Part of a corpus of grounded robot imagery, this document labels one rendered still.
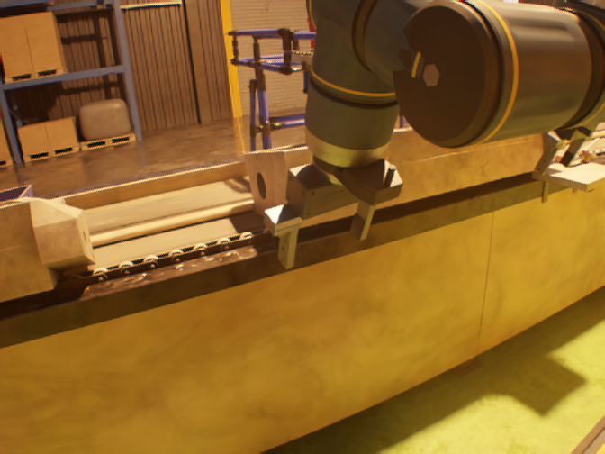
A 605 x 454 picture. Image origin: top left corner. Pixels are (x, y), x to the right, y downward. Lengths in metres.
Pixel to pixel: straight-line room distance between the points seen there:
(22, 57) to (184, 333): 9.21
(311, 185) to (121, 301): 0.62
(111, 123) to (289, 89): 5.07
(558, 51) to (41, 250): 0.90
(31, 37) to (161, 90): 3.38
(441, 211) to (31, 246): 1.09
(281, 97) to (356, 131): 11.63
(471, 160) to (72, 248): 1.12
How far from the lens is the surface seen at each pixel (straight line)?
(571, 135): 1.06
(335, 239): 1.11
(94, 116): 9.84
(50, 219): 0.95
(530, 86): 0.31
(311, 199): 0.51
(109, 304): 1.01
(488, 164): 1.42
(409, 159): 1.20
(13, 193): 1.81
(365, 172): 0.49
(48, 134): 9.95
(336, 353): 1.30
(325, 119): 0.46
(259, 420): 1.33
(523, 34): 0.31
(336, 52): 0.43
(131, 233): 1.33
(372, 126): 0.46
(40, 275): 1.00
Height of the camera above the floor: 1.20
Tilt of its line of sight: 22 degrees down
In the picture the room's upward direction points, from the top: 5 degrees counter-clockwise
